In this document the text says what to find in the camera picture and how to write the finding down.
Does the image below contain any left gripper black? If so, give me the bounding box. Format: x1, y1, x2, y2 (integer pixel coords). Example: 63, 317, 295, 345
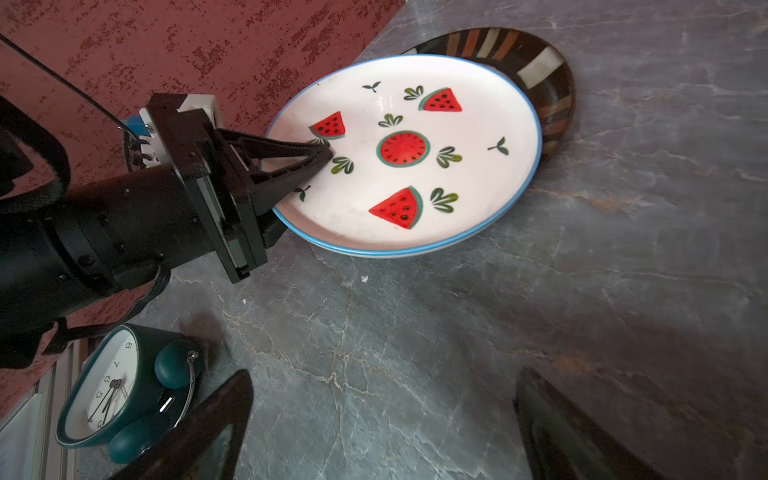
169, 117, 334, 283

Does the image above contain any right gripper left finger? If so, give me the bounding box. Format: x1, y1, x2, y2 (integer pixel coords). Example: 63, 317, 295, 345
108, 369, 254, 479

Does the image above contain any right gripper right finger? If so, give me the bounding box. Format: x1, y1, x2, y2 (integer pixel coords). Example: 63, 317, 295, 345
514, 367, 662, 479

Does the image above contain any dark striped rim plate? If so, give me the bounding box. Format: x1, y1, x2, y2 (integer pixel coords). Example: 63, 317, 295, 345
403, 27, 576, 164

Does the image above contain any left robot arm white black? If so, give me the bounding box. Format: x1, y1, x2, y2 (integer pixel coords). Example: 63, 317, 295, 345
1, 94, 333, 369

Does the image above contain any green alarm clock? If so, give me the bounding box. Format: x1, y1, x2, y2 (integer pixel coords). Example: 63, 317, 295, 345
56, 323, 204, 465

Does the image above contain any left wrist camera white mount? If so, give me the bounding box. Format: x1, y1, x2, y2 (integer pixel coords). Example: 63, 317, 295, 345
123, 93, 226, 170

